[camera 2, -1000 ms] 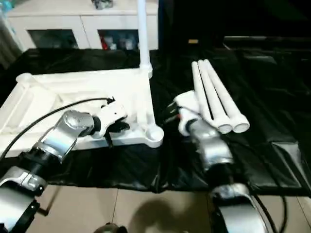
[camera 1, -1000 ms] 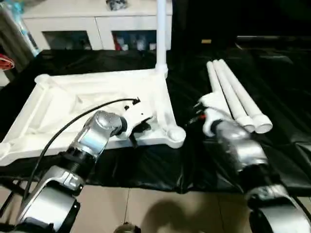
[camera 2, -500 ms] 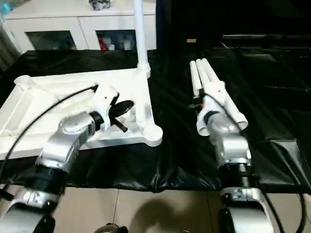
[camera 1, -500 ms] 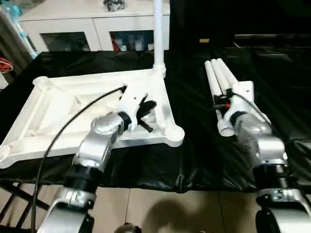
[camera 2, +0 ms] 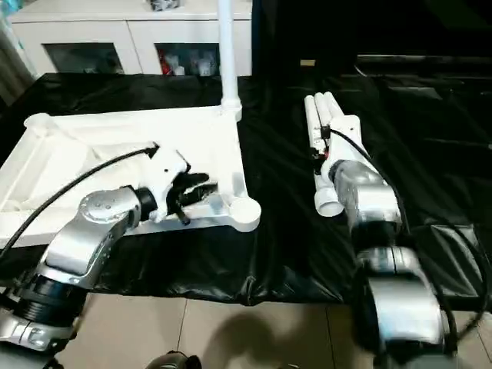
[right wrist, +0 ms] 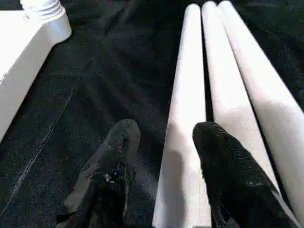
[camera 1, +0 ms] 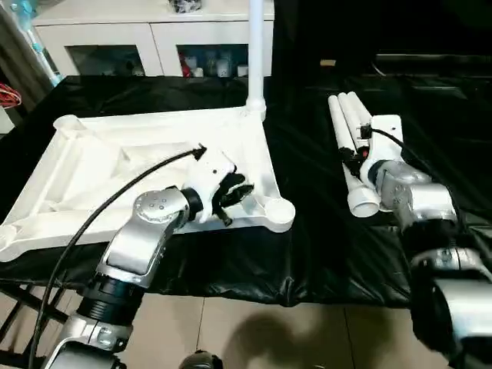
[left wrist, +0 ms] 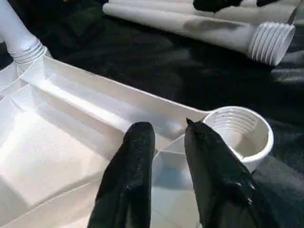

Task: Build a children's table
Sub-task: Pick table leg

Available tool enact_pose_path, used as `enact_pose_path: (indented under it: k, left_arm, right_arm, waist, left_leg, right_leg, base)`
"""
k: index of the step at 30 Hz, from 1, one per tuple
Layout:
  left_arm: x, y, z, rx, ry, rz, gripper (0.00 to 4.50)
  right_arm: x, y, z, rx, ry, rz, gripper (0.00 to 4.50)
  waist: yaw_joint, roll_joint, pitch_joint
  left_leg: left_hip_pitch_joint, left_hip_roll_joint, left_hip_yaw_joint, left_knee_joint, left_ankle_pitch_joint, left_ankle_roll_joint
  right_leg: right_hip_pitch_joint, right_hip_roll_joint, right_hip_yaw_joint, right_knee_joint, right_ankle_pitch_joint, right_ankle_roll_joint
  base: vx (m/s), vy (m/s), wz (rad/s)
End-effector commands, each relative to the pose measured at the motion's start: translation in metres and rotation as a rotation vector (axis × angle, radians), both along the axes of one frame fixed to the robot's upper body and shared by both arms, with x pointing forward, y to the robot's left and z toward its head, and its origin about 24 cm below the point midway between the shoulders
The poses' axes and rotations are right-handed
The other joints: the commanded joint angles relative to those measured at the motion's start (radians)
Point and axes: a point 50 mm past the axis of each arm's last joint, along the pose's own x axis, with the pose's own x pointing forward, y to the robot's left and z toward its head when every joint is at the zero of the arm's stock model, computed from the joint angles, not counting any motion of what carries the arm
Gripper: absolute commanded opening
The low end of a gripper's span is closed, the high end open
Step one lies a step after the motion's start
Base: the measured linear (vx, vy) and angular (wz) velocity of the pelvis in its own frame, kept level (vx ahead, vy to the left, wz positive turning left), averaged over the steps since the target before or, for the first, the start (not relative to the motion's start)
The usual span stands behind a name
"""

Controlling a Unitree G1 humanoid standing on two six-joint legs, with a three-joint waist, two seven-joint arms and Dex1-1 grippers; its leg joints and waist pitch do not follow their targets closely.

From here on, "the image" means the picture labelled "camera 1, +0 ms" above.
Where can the white plastic table leg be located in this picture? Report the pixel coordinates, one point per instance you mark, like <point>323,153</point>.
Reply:
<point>359,109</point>
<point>256,57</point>
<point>348,173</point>
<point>348,115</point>

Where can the white plastic table top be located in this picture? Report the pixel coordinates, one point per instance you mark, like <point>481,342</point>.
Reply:
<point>77,184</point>

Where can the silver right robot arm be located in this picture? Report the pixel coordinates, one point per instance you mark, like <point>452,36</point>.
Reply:
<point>423,200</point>

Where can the black plastic mat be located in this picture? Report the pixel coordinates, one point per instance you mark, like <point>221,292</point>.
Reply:
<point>326,230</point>

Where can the small white jar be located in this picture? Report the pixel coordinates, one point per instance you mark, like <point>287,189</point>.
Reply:
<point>198,72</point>

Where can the black horizontal bar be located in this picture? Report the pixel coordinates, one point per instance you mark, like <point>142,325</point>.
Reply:
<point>434,63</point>

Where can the red box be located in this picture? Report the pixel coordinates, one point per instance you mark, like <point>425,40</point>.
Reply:
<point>185,66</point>

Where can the dark furniture with brass label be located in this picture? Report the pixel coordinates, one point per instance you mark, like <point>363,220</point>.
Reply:
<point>423,30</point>

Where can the white glass-door cabinet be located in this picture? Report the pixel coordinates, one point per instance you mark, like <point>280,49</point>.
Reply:
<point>153,34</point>

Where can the dark patterned bundle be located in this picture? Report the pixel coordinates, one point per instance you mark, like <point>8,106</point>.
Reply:
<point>185,6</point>

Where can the red orange clothes hangers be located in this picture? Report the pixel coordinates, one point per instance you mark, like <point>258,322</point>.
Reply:
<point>9,95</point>

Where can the grey curtain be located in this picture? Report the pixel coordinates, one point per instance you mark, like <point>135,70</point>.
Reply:
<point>17,54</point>

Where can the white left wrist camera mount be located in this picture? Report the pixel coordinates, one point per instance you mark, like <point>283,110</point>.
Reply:
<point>209,173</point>

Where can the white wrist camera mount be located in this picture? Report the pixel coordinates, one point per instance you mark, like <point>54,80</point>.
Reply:
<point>384,138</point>
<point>209,173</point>

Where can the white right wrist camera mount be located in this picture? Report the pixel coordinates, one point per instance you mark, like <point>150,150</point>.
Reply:
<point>384,138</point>

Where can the black folding table frame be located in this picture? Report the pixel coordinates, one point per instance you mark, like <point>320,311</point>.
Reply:
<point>27,319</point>

